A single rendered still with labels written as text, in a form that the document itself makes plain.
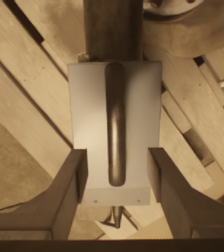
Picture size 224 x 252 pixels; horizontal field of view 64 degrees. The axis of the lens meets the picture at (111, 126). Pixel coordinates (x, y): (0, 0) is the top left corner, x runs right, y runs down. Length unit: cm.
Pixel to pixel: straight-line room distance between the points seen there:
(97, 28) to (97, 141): 17
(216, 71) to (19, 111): 57
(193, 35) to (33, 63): 43
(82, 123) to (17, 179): 63
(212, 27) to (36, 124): 53
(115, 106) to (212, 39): 40
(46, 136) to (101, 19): 37
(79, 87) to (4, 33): 38
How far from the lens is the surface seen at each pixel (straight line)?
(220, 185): 90
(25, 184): 88
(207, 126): 61
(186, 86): 57
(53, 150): 57
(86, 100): 28
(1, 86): 59
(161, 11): 51
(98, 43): 30
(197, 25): 53
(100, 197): 40
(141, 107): 28
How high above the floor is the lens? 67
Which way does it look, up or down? 76 degrees down
